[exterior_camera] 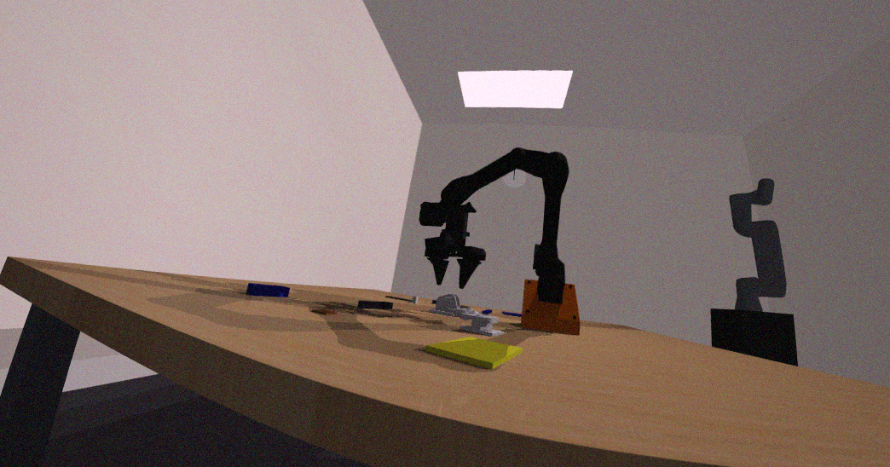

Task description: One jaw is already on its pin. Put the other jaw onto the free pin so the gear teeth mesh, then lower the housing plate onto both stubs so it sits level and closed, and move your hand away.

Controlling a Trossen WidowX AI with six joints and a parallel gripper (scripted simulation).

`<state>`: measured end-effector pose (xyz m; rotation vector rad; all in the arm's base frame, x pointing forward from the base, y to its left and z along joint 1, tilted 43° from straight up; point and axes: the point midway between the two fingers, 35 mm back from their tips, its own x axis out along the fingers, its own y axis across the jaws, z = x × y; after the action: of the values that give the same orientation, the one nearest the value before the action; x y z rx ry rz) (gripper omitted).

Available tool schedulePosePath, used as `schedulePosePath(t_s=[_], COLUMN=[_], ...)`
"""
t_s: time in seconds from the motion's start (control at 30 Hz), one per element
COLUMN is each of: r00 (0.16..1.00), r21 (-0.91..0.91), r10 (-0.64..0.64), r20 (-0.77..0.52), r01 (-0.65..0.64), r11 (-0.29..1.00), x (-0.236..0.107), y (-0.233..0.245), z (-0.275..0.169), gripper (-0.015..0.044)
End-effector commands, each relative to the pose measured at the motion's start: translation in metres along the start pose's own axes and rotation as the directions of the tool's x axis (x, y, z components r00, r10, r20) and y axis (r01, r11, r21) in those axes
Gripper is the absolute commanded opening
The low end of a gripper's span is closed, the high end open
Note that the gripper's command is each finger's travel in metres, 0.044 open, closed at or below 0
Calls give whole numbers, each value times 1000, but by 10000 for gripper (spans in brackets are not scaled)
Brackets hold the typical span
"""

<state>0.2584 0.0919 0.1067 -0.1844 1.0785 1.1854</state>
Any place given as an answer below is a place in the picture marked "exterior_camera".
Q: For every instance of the yellow flat rectangular plate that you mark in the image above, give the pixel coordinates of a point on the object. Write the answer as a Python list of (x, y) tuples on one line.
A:
[(476, 351)]

